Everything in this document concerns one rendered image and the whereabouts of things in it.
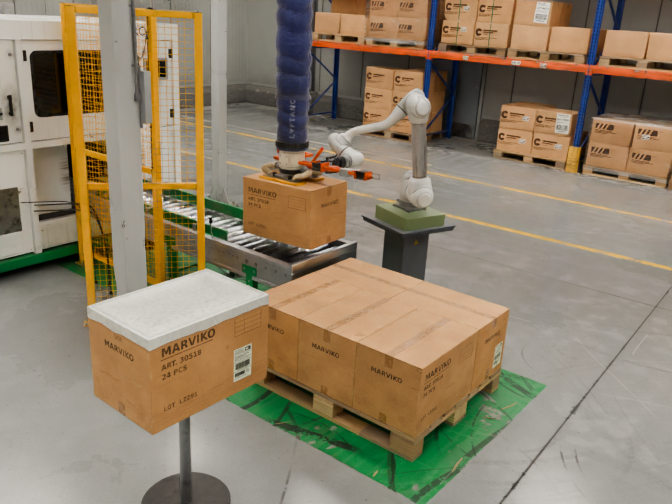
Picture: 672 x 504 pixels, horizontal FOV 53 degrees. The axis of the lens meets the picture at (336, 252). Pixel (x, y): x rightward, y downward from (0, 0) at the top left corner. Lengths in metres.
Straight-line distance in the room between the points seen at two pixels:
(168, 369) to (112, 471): 1.09
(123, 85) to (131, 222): 0.82
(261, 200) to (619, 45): 7.33
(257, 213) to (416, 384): 1.85
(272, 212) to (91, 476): 2.02
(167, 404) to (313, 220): 2.05
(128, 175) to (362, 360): 1.78
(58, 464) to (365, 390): 1.56
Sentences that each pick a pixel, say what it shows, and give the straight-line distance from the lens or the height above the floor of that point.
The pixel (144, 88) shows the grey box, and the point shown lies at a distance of 4.15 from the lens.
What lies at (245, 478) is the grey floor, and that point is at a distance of 3.48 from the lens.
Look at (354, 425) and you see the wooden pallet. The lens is 3.82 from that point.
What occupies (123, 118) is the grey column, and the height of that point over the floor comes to 1.51.
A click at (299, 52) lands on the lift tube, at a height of 1.90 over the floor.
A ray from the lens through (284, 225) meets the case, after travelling 4.52.
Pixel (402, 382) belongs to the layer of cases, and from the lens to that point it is 3.45.
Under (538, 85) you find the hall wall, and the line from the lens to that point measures 12.66.
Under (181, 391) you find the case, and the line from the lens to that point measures 2.71.
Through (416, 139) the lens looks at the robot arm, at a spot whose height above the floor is 1.38.
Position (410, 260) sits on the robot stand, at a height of 0.48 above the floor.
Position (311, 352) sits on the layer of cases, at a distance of 3.78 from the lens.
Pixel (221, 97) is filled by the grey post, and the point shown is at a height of 1.22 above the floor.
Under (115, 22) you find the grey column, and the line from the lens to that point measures 4.08.
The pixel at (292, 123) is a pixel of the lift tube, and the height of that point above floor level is 1.45.
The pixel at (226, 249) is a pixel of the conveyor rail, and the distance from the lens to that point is 4.74.
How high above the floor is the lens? 2.16
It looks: 20 degrees down
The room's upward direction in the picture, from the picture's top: 3 degrees clockwise
